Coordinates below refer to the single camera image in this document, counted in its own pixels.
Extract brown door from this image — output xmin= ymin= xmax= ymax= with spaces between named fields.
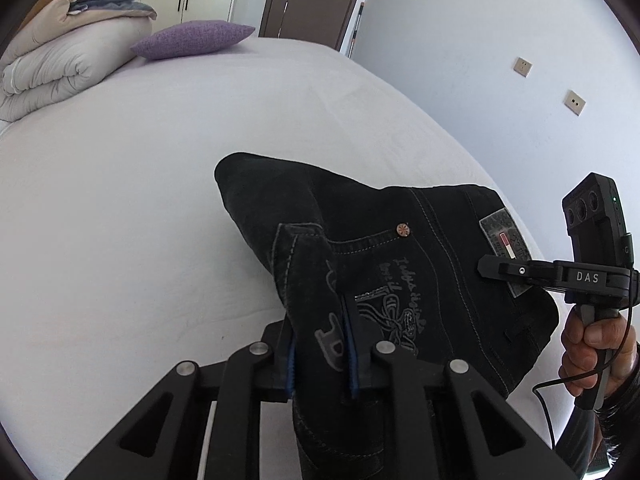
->
xmin=260 ymin=0 xmax=373 ymax=52

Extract person's right hand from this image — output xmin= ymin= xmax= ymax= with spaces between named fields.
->
xmin=556 ymin=305 xmax=639 ymax=397

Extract purple pillow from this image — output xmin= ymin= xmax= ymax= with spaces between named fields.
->
xmin=131 ymin=20 xmax=257 ymax=61

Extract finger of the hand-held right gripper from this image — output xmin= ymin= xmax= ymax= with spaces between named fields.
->
xmin=476 ymin=255 xmax=568 ymax=295

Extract white bed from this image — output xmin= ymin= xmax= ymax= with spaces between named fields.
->
xmin=0 ymin=37 xmax=547 ymax=480

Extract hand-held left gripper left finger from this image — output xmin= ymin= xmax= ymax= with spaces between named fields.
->
xmin=65 ymin=317 xmax=301 ymax=480

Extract blue patterned folded blanket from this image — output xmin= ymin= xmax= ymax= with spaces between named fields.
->
xmin=67 ymin=0 xmax=158 ymax=21

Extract folded white duvet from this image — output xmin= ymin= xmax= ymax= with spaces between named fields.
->
xmin=0 ymin=0 xmax=158 ymax=122

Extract person's right forearm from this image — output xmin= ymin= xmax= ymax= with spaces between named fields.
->
xmin=554 ymin=340 xmax=640 ymax=480

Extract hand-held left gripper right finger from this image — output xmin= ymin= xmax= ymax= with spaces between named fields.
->
xmin=341 ymin=296 xmax=581 ymax=480

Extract black pants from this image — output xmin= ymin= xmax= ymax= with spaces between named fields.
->
xmin=214 ymin=151 xmax=560 ymax=480

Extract black cable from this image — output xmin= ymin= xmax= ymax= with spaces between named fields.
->
xmin=531 ymin=305 xmax=637 ymax=453

